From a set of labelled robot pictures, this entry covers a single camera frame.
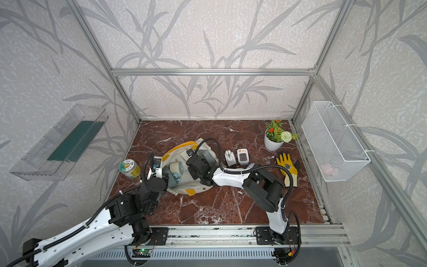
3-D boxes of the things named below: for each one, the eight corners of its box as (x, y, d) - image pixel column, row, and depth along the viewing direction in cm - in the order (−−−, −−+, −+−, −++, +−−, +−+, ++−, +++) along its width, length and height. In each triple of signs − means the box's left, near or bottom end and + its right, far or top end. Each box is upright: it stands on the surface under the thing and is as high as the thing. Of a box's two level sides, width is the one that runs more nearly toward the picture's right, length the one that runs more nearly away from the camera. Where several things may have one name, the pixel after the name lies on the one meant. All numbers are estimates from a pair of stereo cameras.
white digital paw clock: (237, 164, 99) (238, 161, 96) (237, 151, 105) (237, 148, 103) (248, 164, 99) (249, 161, 96) (247, 151, 105) (248, 148, 103)
